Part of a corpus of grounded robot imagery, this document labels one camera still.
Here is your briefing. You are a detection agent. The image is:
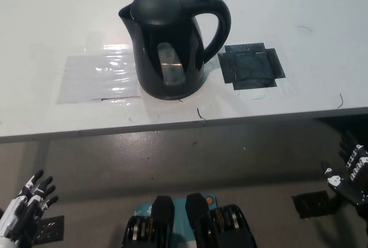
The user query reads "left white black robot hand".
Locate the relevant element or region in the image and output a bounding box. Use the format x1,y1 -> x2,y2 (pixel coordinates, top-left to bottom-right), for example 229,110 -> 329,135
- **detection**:
0,169 -> 60,248

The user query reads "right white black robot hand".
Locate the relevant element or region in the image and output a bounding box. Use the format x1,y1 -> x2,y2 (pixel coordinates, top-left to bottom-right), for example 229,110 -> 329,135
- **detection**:
320,131 -> 368,209

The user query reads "black electric kettle with lid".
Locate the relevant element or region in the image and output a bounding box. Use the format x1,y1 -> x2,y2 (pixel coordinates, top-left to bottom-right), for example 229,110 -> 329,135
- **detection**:
118,0 -> 232,101

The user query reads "black floor tape marker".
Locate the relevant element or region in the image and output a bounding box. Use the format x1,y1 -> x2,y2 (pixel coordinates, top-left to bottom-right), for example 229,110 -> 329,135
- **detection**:
34,215 -> 65,243
291,190 -> 331,220

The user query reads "clear plastic taped sheet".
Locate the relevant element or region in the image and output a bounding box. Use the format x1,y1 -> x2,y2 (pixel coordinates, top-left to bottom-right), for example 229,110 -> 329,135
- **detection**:
56,43 -> 143,105

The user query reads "black tape patch on table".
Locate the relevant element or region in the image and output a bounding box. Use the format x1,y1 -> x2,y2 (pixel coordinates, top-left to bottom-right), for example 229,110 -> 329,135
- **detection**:
217,42 -> 286,91

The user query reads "black metal table frame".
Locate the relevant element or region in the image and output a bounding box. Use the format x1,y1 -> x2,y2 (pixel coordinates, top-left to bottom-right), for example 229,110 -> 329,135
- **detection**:
312,112 -> 368,215

